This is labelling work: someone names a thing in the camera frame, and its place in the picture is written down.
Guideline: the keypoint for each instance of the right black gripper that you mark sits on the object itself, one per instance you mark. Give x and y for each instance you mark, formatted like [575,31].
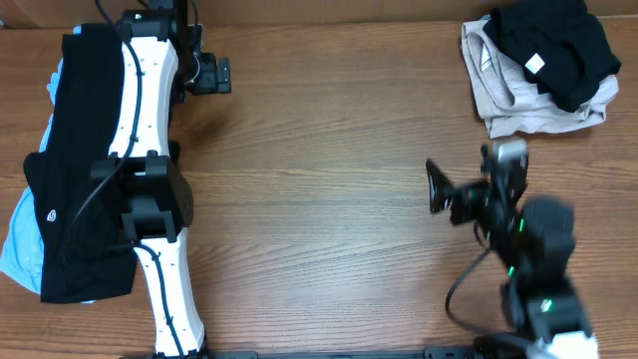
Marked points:
[462,200]

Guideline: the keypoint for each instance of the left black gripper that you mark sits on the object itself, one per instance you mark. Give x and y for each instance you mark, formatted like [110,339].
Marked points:
[219,76]

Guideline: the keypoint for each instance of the black t-shirt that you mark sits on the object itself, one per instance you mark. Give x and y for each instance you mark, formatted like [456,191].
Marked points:
[561,47]

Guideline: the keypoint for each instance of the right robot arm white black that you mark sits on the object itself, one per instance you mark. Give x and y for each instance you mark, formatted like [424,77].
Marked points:
[534,243]

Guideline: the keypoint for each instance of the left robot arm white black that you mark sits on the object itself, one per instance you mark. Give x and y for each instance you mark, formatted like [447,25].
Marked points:
[141,187]

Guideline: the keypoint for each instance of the folded beige pants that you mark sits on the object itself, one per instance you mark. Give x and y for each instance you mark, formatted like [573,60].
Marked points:
[508,103]

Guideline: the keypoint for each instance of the black polo shirt with logo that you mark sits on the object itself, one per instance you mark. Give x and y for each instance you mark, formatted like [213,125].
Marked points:
[85,256]

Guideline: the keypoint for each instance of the light blue garment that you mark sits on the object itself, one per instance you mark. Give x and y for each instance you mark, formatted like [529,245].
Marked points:
[23,252]

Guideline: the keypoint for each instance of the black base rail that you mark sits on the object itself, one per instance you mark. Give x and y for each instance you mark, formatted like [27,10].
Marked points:
[432,352]

